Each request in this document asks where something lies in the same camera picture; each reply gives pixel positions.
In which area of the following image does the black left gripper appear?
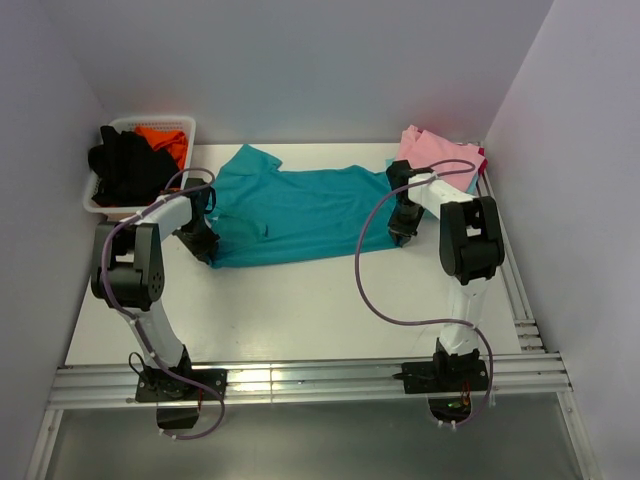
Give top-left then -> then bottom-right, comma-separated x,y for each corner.
172,220 -> 219,263

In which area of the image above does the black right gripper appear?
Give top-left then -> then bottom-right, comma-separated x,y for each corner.
389,199 -> 427,245

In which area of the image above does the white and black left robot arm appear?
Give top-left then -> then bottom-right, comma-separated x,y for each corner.
90,178 -> 220,399

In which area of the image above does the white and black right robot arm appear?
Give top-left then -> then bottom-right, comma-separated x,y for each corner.
386,160 -> 505,391

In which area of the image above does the folded pink t shirt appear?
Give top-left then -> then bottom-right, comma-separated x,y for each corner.
396,125 -> 482,175

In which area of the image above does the folded light teal t shirt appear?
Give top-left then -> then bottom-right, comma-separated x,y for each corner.
384,157 -> 482,196

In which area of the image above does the folded red t shirt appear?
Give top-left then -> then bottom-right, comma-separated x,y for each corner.
477,147 -> 488,176

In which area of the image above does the black t shirt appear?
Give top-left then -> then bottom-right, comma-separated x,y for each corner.
88,125 -> 179,207

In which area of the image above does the orange t shirt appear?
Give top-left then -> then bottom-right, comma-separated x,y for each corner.
134,126 -> 189,170

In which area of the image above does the white plastic laundry basket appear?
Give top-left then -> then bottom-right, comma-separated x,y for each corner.
83,115 -> 196,218

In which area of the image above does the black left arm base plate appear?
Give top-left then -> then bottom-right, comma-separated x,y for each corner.
135,368 -> 228,403

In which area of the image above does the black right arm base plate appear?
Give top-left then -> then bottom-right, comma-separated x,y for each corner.
393,360 -> 490,394

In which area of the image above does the aluminium right side rail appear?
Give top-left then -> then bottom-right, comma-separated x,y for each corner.
477,169 -> 546,354

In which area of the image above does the aluminium front frame rail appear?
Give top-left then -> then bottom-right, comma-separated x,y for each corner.
46,353 -> 573,410

